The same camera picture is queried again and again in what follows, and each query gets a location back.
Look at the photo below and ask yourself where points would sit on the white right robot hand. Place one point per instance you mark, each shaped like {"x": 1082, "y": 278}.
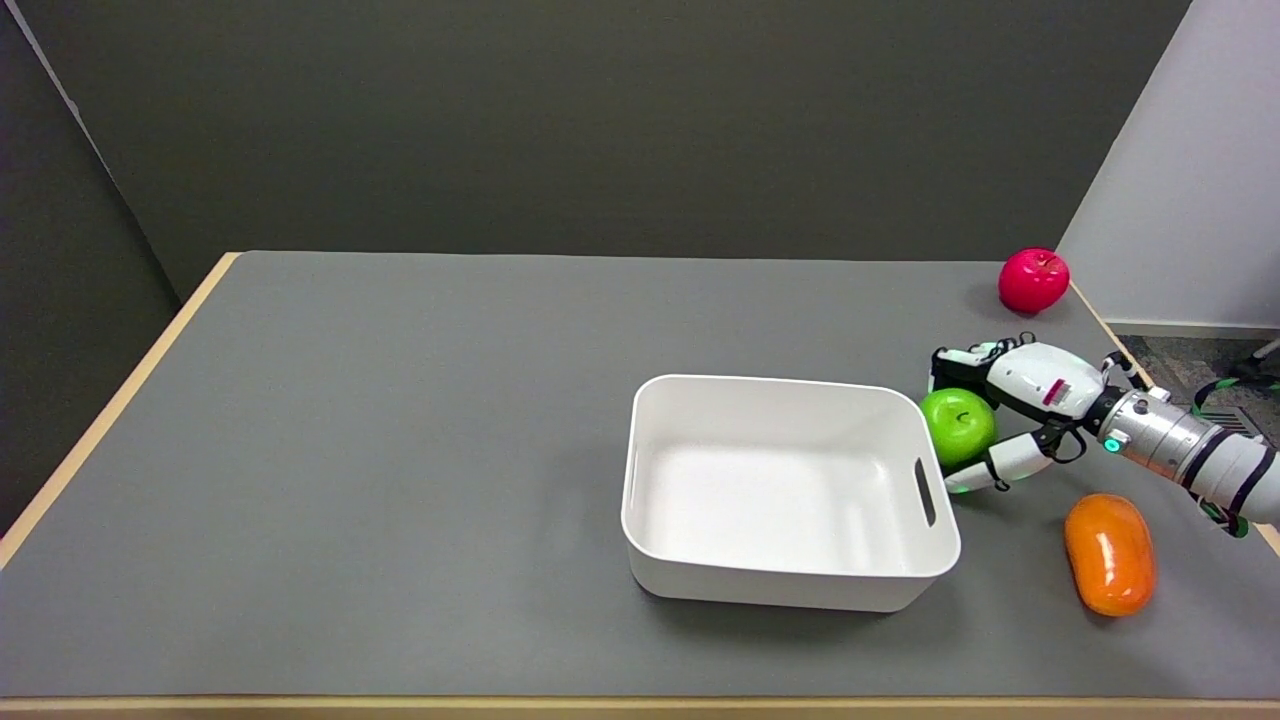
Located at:
{"x": 1030, "y": 395}

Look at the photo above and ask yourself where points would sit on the green apple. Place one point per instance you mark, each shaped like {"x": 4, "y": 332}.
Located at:
{"x": 957, "y": 425}

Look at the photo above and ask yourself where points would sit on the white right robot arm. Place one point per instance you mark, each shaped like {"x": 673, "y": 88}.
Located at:
{"x": 1195, "y": 452}

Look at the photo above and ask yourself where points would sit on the red apple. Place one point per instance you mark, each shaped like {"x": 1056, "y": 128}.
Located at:
{"x": 1033, "y": 280}

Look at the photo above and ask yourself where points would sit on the orange oval fruit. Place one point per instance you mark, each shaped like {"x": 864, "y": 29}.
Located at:
{"x": 1109, "y": 553}

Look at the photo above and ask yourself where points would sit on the white plastic storage bin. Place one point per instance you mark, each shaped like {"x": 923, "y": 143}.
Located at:
{"x": 788, "y": 490}

